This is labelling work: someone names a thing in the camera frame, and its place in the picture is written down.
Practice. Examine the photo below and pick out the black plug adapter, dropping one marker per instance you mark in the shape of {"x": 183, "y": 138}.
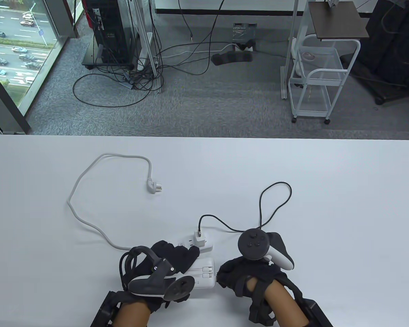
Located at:
{"x": 249, "y": 44}

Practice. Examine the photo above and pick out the black wheeled platform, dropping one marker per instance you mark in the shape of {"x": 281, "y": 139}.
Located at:
{"x": 88, "y": 59}

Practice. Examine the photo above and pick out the black equipment stand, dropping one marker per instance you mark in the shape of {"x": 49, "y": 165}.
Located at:
{"x": 395, "y": 51}

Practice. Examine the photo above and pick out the dark window frame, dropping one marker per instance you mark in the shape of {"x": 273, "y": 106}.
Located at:
{"x": 6, "y": 109}

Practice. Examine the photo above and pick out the small round grey object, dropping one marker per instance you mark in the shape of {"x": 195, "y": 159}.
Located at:
{"x": 308, "y": 56}

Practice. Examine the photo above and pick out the white battery pack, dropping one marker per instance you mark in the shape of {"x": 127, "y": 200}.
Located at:
{"x": 204, "y": 276}

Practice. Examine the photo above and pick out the person's right forearm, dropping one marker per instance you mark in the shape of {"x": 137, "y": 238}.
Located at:
{"x": 286, "y": 306}

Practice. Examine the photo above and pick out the person's left hand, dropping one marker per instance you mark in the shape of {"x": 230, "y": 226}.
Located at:
{"x": 173, "y": 257}

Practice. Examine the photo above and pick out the grey white tracking controller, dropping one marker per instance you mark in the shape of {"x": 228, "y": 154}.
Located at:
{"x": 254, "y": 243}
{"x": 150, "y": 284}

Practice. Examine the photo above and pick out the person's right hand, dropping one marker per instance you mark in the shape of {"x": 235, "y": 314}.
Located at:
{"x": 238, "y": 272}

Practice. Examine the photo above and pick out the metal floor socket box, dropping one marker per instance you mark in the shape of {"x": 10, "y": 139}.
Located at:
{"x": 243, "y": 32}

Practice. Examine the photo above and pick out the person's left forearm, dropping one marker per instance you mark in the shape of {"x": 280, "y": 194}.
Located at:
{"x": 131, "y": 316}

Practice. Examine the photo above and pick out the black floor power strip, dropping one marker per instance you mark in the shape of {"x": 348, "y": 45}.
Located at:
{"x": 231, "y": 58}

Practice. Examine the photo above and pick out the brown side table top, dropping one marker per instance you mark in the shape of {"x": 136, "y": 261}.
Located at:
{"x": 339, "y": 20}

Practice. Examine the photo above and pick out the white charger adapter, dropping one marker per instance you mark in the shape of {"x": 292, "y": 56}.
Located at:
{"x": 199, "y": 241}

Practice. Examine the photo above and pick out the aluminium frame post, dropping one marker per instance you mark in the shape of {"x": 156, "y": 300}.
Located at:
{"x": 294, "y": 27}
{"x": 145, "y": 30}

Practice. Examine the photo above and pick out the black computer tower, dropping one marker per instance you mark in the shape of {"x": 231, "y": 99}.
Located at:
{"x": 109, "y": 30}

